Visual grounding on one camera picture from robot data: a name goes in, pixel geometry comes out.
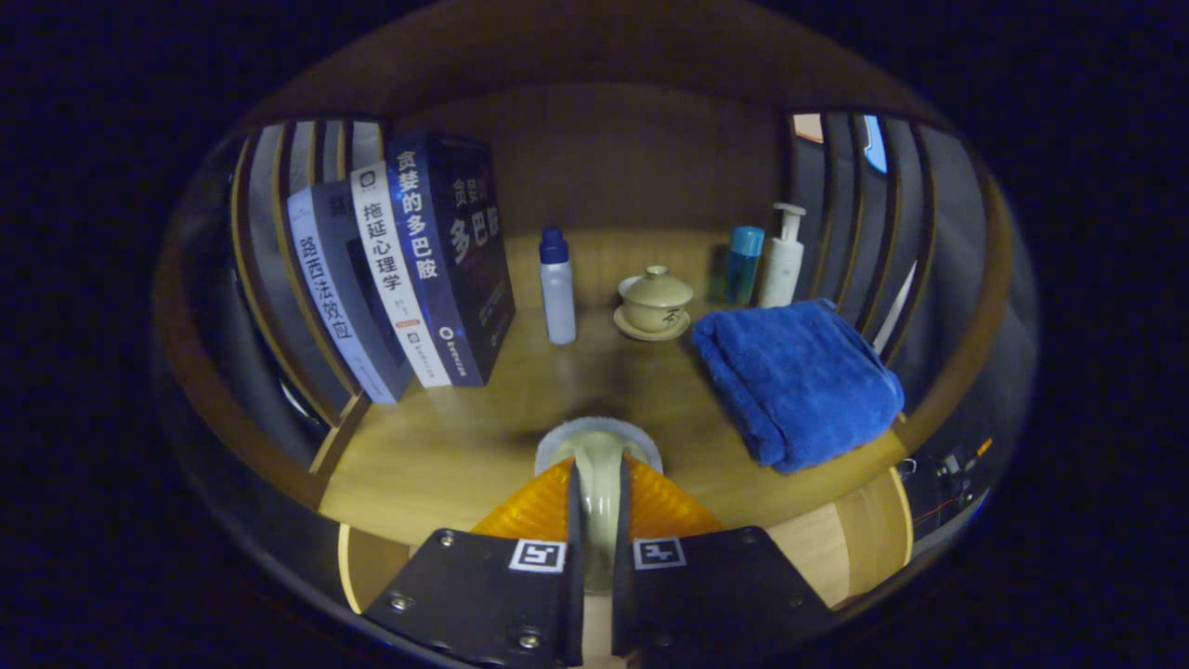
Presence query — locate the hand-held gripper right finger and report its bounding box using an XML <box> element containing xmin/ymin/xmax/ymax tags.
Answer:
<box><xmin>610</xmin><ymin>453</ymin><xmax>832</xmax><ymax>669</ymax></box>

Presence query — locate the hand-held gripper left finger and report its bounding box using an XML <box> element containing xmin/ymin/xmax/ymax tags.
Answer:
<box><xmin>362</xmin><ymin>455</ymin><xmax>586</xmax><ymax>669</ymax></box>

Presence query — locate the pale green handled scrubber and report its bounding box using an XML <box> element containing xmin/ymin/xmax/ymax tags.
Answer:
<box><xmin>534</xmin><ymin>416</ymin><xmax>665</xmax><ymax>596</ymax></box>

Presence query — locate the wooden countertop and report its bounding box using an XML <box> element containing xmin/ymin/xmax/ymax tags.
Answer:
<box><xmin>318</xmin><ymin>228</ymin><xmax>911</xmax><ymax>549</ymax></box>

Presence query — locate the wooden cabinet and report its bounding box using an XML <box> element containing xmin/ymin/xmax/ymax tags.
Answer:
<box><xmin>153</xmin><ymin>0</ymin><xmax>1037</xmax><ymax>642</ymax></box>

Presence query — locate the folded blue towel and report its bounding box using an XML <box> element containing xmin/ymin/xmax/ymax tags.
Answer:
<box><xmin>690</xmin><ymin>298</ymin><xmax>906</xmax><ymax>476</ymax></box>

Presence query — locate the beige lidded teacup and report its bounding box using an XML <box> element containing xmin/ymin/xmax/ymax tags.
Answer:
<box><xmin>613</xmin><ymin>265</ymin><xmax>695</xmax><ymax>342</ymax></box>

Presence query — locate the white bottle with blue cap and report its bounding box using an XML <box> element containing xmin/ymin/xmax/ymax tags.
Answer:
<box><xmin>539</xmin><ymin>226</ymin><xmax>578</xmax><ymax>346</ymax></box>

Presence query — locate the teal bottle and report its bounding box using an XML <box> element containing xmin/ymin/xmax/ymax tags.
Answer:
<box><xmin>725</xmin><ymin>226</ymin><xmax>766</xmax><ymax>308</ymax></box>

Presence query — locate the black device with orange tip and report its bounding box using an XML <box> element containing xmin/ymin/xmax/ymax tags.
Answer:
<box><xmin>915</xmin><ymin>437</ymin><xmax>995</xmax><ymax>503</ymax></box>

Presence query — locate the dark blue book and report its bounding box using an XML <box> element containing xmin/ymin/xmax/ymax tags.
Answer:
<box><xmin>385</xmin><ymin>130</ymin><xmax>516</xmax><ymax>387</ymax></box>

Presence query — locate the white pump bottle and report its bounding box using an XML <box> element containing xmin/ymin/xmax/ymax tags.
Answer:
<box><xmin>759</xmin><ymin>203</ymin><xmax>807</xmax><ymax>309</ymax></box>

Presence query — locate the white book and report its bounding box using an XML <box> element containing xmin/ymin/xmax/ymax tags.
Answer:
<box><xmin>350</xmin><ymin>160</ymin><xmax>453</xmax><ymax>388</ymax></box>

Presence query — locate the pale blue book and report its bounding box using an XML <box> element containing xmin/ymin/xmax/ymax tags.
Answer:
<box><xmin>286</xmin><ymin>179</ymin><xmax>414</xmax><ymax>405</ymax></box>

